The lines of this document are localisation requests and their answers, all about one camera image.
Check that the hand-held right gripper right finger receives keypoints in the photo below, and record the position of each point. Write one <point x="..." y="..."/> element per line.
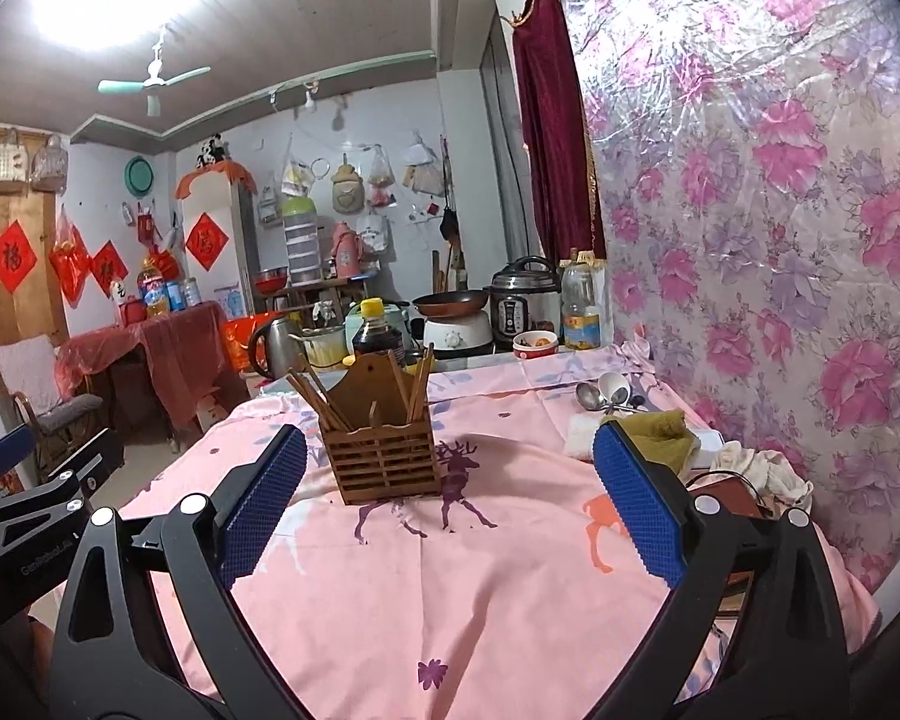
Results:
<point x="641" y="502"/>

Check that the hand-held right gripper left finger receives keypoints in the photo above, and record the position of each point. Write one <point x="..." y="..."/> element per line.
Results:
<point x="262" y="502"/>

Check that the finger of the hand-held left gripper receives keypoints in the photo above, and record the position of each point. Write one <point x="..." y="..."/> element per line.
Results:
<point x="4" y="450"/>
<point x="86" y="461"/>

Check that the wooden chopstick holder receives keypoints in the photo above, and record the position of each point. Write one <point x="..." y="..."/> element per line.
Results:
<point x="382" y="465"/>

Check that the bunch of wooden chopsticks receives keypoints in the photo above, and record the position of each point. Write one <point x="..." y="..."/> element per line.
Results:
<point x="418" y="386"/>

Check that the wooden chair with cushion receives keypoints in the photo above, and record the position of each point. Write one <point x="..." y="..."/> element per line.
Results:
<point x="67" y="409"/>

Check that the olive garment with white cuff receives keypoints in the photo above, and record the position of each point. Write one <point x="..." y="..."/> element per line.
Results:
<point x="660" y="427"/>

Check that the brown leather notebook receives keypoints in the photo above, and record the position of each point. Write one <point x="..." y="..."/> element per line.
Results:
<point x="727" y="499"/>

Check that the metal spoon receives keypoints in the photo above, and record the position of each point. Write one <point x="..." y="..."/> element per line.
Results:
<point x="589" y="394"/>

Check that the crumpled white cloth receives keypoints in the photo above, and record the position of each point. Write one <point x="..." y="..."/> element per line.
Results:
<point x="757" y="465"/>

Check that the table with red cloth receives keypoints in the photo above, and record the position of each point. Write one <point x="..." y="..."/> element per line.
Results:
<point x="180" y="345"/>

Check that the steel kettle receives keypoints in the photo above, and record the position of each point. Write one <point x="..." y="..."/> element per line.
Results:
<point x="281" y="345"/>

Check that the orange plastic bucket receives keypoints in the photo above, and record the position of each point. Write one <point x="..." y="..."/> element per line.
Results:
<point x="240" y="341"/>

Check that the cream pot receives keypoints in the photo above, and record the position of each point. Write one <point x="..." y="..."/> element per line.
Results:
<point x="322" y="349"/>

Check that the pink deer printed bedsheet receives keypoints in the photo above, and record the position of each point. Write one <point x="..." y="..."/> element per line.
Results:
<point x="495" y="600"/>

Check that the yellow oil bottle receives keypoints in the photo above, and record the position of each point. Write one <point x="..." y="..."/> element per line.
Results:
<point x="154" y="292"/>

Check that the red white bowl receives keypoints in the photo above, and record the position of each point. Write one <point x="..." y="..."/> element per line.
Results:
<point x="534" y="345"/>

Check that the red diamond paper poster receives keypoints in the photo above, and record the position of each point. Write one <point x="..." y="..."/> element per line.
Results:
<point x="109" y="270"/>
<point x="13" y="256"/>
<point x="206" y="241"/>

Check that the dark soy sauce bottle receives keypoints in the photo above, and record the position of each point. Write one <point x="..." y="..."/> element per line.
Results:
<point x="375" y="334"/>

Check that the clear cooking oil bottle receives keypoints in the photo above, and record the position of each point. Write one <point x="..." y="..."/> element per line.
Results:
<point x="581" y="307"/>

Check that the red basin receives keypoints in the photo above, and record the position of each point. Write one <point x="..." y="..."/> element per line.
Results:
<point x="270" y="283"/>

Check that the electric pressure cooker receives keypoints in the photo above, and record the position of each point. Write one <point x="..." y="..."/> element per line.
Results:
<point x="525" y="307"/>

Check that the wooden door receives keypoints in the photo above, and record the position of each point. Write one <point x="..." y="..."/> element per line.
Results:
<point x="15" y="204"/>

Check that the white refrigerator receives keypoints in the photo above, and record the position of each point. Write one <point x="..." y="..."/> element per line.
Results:
<point x="240" y="240"/>

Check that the pink thermos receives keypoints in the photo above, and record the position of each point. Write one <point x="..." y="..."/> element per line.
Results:
<point x="345" y="251"/>

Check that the green lidded stacked container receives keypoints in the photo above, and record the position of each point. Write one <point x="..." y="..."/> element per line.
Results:
<point x="300" y="240"/>

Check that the copper frying pan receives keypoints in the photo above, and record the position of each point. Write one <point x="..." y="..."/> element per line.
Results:
<point x="450" y="304"/>

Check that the white mesh hanging bag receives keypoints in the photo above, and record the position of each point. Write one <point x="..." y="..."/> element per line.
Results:
<point x="49" y="165"/>
<point x="7" y="165"/>

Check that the green round basin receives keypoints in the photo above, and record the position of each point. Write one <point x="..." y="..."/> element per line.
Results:
<point x="140" y="175"/>

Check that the orange cloth cover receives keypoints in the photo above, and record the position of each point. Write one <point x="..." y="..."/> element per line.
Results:
<point x="217" y="176"/>

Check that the floral plastic wrapped mattress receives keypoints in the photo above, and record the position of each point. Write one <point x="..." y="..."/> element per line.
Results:
<point x="757" y="202"/>

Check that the tan hanging bag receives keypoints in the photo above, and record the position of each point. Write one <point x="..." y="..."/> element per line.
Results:
<point x="347" y="187"/>

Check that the plastic bag with yellow contents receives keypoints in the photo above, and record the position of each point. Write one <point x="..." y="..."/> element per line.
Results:
<point x="298" y="172"/>

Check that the panda plush toy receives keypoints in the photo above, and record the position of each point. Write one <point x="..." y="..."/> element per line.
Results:
<point x="210" y="150"/>

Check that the black hanging spatula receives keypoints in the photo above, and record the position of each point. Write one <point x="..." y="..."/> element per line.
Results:
<point x="448" y="223"/>

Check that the plastic bag with red contents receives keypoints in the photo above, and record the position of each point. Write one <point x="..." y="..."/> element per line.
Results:
<point x="380" y="180"/>

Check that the dark red curtain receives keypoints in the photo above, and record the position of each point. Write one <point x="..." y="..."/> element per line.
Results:
<point x="559" y="127"/>

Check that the green ceiling fan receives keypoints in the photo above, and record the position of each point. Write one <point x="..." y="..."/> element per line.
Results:
<point x="150" y="82"/>

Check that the ceiling lamp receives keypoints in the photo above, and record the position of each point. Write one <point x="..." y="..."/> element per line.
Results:
<point x="97" y="0"/>

